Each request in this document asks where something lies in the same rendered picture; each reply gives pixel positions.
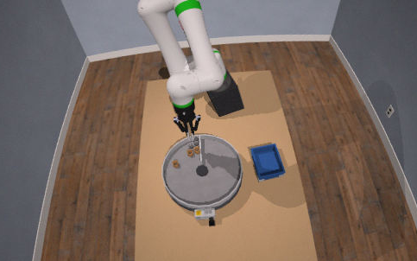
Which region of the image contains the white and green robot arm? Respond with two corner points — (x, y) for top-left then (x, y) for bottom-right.
(137, 0), (231, 116)

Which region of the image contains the grey round turntable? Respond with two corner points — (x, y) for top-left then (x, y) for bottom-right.
(161, 134), (243, 226)

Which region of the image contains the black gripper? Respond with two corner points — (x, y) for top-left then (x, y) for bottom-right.
(174, 111), (201, 140)

